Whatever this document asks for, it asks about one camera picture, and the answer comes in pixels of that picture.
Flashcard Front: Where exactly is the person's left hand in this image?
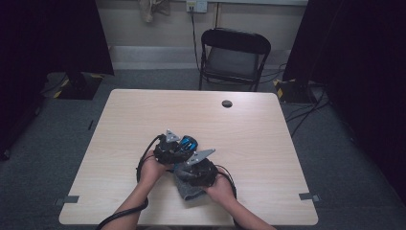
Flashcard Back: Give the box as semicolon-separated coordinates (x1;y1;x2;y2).
139;157;175;193

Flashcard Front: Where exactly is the black folding chair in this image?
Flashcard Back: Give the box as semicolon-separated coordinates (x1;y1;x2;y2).
198;27;272;93

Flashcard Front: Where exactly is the beige hanging bag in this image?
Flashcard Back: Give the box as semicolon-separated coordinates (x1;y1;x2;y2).
137;0;171;23

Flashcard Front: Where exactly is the blue toy car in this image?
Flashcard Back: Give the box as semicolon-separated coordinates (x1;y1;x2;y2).
177;135;199;153

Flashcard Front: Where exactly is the right hand-held gripper cable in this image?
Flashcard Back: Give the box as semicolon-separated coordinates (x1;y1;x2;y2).
214;164;238;200

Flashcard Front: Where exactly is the grey tape strip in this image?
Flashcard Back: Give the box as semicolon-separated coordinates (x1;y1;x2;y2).
55;195;80;206
299;192;321;203

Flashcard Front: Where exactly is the black floor cable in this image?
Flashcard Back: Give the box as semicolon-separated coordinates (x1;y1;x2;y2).
285;85;331;138

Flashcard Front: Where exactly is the black wall socket cable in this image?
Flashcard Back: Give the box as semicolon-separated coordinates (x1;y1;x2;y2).
190;8;202;73

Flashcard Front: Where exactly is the grey cloth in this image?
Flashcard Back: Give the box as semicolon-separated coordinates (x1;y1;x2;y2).
171;164;208;201

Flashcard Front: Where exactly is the black stand base yellow tape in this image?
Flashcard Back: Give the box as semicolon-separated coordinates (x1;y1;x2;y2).
272;78;317;104

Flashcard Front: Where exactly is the left hand-held gripper cable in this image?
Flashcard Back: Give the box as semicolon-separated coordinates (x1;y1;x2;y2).
95;133;164;230

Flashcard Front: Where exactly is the person's right hand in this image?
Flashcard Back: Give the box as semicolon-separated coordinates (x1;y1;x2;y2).
202;173;236;207

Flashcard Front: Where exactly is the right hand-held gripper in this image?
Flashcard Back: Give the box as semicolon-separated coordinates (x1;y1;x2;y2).
173;148;219;187

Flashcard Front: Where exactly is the hand-held gripper cable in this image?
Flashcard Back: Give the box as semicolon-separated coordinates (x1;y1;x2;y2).
95;133;164;230
214;164;238;200

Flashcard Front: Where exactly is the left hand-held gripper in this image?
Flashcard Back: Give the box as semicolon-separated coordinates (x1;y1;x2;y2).
153;128;192;166

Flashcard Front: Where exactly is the black curtain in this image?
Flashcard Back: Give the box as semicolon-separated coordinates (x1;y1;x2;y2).
0;0;115;161
282;0;406;205

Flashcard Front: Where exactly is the white wall socket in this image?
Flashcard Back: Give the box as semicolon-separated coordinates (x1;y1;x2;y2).
186;0;209;13

